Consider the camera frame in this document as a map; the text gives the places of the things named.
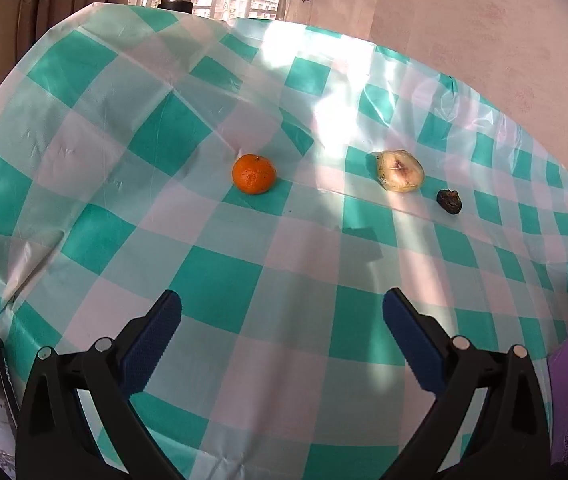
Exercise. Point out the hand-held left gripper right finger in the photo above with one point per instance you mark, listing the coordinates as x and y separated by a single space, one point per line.
414 345

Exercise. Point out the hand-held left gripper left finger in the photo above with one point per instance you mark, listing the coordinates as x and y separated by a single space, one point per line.
151 345

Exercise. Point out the dark wrinkled fruit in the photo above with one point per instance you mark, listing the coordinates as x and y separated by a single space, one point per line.
450 201

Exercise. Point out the large fruit half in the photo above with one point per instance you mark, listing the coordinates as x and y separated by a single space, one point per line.
399 171

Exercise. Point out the small mandarin orange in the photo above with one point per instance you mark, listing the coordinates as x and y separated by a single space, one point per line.
254 174

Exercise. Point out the teal checked tablecloth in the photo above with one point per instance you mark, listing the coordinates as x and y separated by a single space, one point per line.
223 270

